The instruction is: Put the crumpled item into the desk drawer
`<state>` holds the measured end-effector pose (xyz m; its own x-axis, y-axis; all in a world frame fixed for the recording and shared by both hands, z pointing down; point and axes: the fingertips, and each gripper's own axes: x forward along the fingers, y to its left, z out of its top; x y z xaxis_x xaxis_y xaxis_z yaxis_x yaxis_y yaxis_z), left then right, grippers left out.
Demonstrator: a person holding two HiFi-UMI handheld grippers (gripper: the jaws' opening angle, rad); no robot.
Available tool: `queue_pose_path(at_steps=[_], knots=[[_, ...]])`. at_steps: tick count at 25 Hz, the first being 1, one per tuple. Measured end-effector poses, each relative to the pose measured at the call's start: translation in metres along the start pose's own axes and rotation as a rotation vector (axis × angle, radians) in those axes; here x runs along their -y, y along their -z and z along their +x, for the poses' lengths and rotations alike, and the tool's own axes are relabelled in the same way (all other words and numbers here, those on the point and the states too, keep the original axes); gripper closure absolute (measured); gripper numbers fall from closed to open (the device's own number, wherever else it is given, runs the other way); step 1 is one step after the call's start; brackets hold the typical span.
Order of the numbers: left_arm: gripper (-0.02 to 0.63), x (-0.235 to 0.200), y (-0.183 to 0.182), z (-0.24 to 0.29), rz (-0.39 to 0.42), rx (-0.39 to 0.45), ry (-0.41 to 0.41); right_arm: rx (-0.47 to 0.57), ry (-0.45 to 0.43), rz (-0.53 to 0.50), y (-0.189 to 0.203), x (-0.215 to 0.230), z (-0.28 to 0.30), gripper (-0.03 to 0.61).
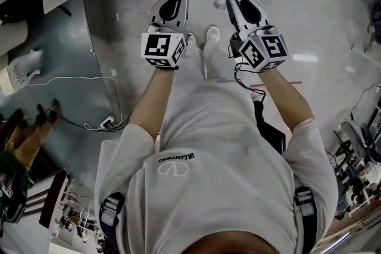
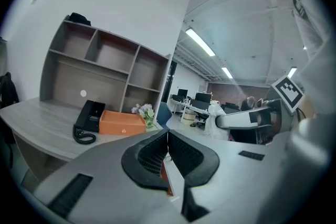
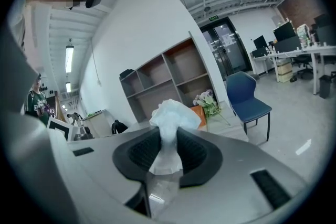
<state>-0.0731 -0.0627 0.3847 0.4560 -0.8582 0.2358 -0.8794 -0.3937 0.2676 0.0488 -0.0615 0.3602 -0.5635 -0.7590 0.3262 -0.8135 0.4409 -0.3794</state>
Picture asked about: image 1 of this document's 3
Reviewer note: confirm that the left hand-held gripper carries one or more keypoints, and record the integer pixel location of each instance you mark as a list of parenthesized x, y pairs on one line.
[(156, 46)]

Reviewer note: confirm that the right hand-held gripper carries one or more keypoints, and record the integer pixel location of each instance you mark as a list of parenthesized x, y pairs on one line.
[(265, 50)]

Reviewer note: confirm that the person's right forearm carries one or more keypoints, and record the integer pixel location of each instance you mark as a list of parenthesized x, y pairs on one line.
[(285, 98)]

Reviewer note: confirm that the person's left forearm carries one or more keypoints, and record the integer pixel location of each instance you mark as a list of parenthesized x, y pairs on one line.
[(151, 104)]

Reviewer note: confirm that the person's left white shoe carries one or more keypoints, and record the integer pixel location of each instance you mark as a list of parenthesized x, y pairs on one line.
[(191, 38)]

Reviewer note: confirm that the person's white shoe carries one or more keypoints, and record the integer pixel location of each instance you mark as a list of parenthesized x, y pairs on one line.
[(213, 33), (191, 38)]

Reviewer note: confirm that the person's right white shoe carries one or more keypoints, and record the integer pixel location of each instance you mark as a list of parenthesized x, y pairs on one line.
[(213, 33)]

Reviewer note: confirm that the person's light grey trousers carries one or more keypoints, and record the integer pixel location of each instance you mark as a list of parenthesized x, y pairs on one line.
[(208, 59)]

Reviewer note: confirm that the black hip pouch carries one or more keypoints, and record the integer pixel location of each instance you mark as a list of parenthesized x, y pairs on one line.
[(269, 131)]

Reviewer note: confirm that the black office chair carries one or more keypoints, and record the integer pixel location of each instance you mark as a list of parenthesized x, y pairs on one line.
[(369, 0)]

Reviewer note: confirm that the white power strip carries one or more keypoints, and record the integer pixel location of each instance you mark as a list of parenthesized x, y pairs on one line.
[(107, 122)]

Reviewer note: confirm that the black backpack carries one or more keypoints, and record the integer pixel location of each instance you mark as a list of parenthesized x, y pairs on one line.
[(15, 3)]

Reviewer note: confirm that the white stool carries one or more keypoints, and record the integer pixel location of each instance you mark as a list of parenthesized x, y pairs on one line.
[(22, 68)]

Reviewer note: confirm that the beige waste bin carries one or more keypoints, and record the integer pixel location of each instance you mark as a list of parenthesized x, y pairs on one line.
[(12, 38)]

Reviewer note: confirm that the person's white t-shirt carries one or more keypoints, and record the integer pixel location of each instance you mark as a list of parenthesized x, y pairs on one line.
[(214, 175)]

